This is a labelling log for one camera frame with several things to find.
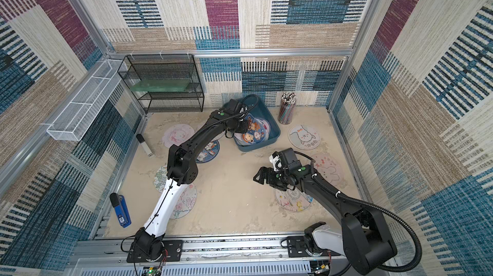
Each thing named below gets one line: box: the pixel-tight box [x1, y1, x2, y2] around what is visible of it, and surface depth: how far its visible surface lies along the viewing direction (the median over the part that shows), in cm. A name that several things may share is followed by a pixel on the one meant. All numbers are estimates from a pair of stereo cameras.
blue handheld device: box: [109, 192, 132, 228], surface depth 82 cm
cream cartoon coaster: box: [274, 188, 314, 213], surface depth 87 cm
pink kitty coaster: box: [162, 123, 196, 148], surface depth 111 cm
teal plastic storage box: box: [234, 97, 281, 153], surface depth 108 cm
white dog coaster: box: [287, 123, 321, 151], surface depth 110 cm
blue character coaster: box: [242, 113, 271, 144], surface depth 108 cm
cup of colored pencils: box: [277, 91, 298, 126], surface depth 105 cm
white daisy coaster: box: [153, 163, 168, 194], surface depth 94 cm
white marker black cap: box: [136, 133, 153, 157], surface depth 102 cm
